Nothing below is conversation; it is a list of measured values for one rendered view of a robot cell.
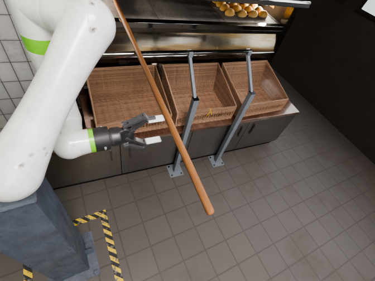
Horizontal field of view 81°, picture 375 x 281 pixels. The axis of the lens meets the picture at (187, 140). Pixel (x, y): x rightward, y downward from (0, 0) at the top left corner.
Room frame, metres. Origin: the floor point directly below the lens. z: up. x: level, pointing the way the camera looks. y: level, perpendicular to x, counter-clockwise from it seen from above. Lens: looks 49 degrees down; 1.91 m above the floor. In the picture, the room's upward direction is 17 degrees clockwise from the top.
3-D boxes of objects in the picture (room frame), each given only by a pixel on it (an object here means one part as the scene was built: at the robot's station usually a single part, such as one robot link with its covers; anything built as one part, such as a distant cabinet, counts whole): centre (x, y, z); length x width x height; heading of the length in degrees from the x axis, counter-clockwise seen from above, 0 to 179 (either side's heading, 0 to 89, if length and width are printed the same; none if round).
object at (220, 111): (1.58, 0.04, 0.72); 0.56 x 0.49 x 0.28; 124
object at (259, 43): (1.79, 0.20, 1.02); 1.79 x 0.11 x 0.19; 125
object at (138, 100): (1.24, 0.53, 0.72); 0.56 x 0.49 x 0.28; 125
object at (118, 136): (0.53, 0.26, 1.20); 0.09 x 0.07 x 0.08; 126
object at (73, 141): (0.43, 0.40, 1.20); 0.14 x 0.13 x 0.11; 126
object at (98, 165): (1.49, 0.13, 0.29); 2.42 x 0.56 x 0.58; 125
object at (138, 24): (1.81, 0.21, 1.16); 1.80 x 0.06 x 0.04; 125
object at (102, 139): (0.49, 0.32, 1.20); 0.12 x 0.06 x 0.09; 36
